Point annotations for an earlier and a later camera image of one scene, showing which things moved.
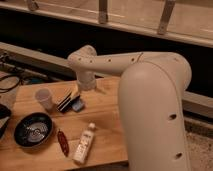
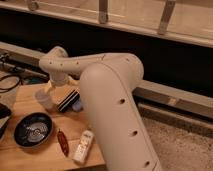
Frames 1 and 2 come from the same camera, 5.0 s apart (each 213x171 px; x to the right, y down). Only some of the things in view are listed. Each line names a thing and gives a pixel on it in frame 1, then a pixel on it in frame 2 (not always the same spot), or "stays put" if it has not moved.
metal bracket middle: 103,11 stays put
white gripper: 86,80 → 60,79
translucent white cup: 44,96 stays put
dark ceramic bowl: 33,129 stays put
